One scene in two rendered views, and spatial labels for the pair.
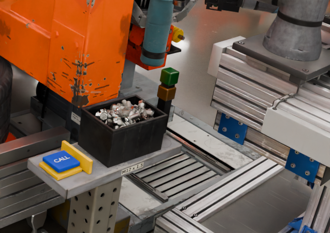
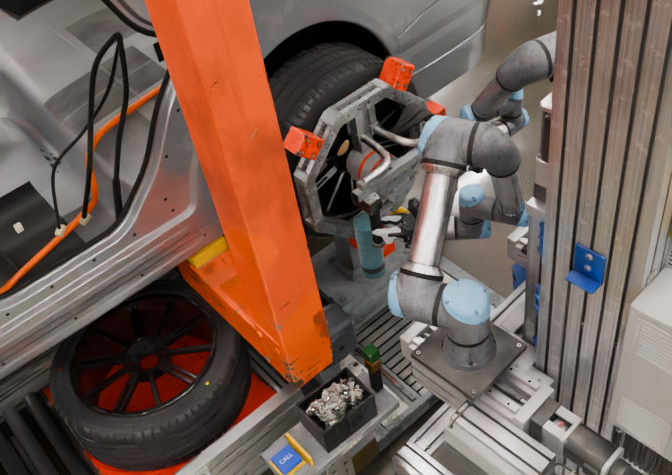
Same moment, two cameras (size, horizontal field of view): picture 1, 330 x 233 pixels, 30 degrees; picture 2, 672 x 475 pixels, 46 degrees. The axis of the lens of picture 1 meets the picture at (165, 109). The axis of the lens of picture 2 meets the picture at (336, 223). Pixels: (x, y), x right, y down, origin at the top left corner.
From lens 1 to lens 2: 1.35 m
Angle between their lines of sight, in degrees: 23
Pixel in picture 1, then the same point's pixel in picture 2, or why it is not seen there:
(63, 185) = not seen: outside the picture
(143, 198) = not seen: hidden behind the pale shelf
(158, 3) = (362, 233)
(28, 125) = not seen: hidden behind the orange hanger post
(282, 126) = (459, 444)
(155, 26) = (365, 250)
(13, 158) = (253, 432)
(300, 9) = (460, 337)
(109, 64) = (314, 349)
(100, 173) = (321, 462)
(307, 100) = (484, 407)
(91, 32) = (287, 344)
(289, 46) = (459, 363)
